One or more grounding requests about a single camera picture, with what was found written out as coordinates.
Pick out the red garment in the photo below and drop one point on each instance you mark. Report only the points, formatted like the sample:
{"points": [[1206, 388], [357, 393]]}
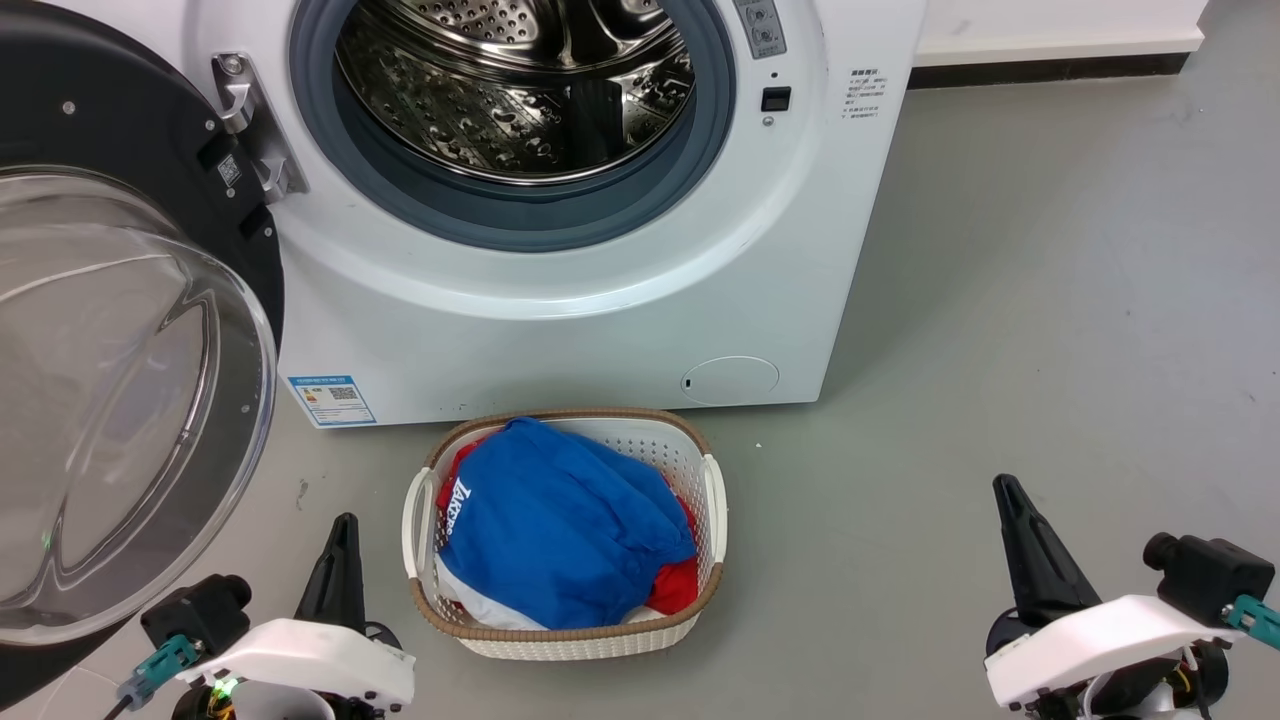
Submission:
{"points": [[675, 590]]}

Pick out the blue jersey garment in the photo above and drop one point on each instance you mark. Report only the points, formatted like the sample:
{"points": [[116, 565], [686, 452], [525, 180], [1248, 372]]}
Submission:
{"points": [[560, 530]]}

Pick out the round black glass washer door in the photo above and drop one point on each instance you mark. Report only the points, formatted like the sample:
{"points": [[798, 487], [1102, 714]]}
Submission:
{"points": [[130, 400]]}

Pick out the grey gasket instruction label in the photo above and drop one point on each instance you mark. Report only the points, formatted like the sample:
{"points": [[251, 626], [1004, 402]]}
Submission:
{"points": [[762, 25]]}

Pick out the white garment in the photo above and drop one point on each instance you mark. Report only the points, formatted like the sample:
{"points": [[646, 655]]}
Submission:
{"points": [[480, 605]]}

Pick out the white wall ledge dark base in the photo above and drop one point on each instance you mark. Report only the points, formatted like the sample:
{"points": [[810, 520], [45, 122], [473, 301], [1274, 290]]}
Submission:
{"points": [[1050, 45]]}

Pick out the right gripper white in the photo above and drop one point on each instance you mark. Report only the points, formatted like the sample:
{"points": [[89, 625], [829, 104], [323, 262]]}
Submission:
{"points": [[1100, 640]]}

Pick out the stainless steel washer drum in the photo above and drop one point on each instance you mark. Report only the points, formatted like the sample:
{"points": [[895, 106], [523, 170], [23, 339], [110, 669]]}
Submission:
{"points": [[500, 100]]}

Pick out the round white filter cover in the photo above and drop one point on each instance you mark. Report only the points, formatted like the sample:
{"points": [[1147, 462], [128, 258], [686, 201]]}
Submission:
{"points": [[730, 381]]}

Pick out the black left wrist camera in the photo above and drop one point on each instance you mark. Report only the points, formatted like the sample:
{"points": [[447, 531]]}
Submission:
{"points": [[195, 610]]}

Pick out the small printed text sticker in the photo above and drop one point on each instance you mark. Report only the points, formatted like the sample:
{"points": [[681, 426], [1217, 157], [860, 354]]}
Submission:
{"points": [[865, 93]]}

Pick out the white front-load washing machine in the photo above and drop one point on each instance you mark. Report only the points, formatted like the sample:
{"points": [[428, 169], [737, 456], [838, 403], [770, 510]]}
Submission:
{"points": [[560, 350]]}

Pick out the black door latch slot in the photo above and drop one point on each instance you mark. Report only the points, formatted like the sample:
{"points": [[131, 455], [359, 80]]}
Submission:
{"points": [[776, 99]]}

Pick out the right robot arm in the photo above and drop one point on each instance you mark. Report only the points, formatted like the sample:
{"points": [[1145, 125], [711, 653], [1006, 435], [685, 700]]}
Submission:
{"points": [[1130, 700]]}

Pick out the white laundry basket brown rim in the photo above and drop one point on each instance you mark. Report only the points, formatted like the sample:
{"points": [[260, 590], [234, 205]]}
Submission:
{"points": [[690, 440]]}

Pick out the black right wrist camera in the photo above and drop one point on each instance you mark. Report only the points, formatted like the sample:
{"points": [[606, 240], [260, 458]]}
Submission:
{"points": [[1215, 575]]}

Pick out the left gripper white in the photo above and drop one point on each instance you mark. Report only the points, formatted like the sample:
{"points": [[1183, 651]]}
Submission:
{"points": [[310, 665]]}

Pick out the blue energy label sticker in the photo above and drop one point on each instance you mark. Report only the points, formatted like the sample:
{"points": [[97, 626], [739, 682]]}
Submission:
{"points": [[332, 400]]}

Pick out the metal door hinge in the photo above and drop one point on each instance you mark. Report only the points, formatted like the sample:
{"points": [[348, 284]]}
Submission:
{"points": [[250, 120]]}

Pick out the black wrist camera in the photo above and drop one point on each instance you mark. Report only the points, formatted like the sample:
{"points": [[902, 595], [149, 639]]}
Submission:
{"points": [[1215, 575], [195, 610]]}

